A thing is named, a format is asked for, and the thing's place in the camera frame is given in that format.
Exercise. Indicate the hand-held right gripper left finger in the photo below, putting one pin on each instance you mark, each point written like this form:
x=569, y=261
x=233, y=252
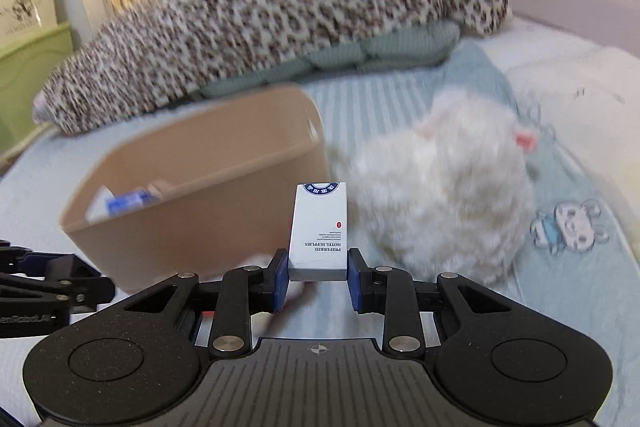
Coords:
x=280, y=281

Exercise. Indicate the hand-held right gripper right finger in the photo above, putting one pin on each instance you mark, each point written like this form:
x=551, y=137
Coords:
x=354, y=282

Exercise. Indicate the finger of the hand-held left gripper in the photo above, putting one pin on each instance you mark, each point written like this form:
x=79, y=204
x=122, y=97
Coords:
x=65, y=269

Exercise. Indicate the small white box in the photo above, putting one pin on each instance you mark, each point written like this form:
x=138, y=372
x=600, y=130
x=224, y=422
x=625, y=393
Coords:
x=318, y=232

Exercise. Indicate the tan storage bin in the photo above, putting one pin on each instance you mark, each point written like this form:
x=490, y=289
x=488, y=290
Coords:
x=210, y=187

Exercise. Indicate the blue and white packet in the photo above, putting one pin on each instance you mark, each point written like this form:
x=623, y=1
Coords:
x=131, y=201

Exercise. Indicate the white plush toy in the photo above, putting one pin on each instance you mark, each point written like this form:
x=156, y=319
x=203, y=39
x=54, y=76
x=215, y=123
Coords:
x=440, y=197

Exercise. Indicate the green cabinet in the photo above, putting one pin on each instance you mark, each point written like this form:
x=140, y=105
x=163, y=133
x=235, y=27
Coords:
x=25, y=82

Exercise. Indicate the light blue rabbit blanket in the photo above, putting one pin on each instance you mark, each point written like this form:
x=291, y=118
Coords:
x=560, y=227

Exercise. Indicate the green quilted pillow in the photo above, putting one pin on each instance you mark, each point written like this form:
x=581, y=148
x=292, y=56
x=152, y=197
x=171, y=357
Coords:
x=350, y=52

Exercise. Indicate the leopard print blanket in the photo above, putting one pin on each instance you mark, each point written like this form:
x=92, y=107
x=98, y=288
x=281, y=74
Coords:
x=260, y=27

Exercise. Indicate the white bed sheet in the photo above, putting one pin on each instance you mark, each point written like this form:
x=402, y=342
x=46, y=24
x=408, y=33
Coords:
x=575, y=82

